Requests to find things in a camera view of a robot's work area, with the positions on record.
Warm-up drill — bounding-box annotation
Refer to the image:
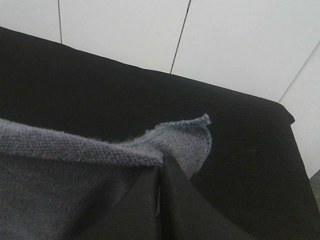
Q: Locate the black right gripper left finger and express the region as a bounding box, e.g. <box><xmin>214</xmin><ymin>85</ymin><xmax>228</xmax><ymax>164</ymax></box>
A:
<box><xmin>76</xmin><ymin>167</ymin><xmax>160</xmax><ymax>240</ymax></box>

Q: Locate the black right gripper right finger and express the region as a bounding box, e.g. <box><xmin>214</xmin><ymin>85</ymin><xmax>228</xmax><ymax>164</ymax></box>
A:
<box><xmin>160</xmin><ymin>156</ymin><xmax>254</xmax><ymax>240</ymax></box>

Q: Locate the grey microfibre towel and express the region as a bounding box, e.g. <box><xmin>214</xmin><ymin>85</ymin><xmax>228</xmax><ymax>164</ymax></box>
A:
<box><xmin>0</xmin><ymin>114</ymin><xmax>212</xmax><ymax>240</ymax></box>

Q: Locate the black table cloth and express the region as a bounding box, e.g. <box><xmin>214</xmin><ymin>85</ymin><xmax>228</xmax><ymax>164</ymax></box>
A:
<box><xmin>0</xmin><ymin>28</ymin><xmax>320</xmax><ymax>240</ymax></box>

